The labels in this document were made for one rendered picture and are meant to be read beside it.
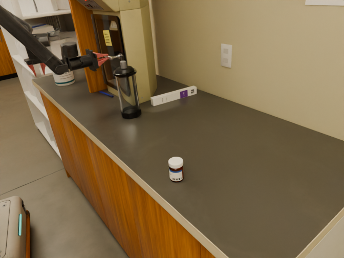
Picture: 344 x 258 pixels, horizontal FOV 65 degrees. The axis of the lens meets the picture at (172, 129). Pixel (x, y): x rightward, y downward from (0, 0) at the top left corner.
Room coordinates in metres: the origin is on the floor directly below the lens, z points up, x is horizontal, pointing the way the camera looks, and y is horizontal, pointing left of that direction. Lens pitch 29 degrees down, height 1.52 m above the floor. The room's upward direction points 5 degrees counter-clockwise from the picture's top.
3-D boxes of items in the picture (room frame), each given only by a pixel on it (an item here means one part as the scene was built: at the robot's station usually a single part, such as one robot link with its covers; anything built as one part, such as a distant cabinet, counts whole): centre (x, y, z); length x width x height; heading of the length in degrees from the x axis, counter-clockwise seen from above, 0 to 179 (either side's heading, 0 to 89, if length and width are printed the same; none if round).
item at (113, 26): (1.46, 0.29, 1.19); 0.30 x 0.01 x 0.40; 35
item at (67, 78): (1.84, 0.72, 1.02); 0.13 x 0.13 x 0.15
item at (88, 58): (1.33, 0.39, 1.20); 0.07 x 0.07 x 0.10; 35
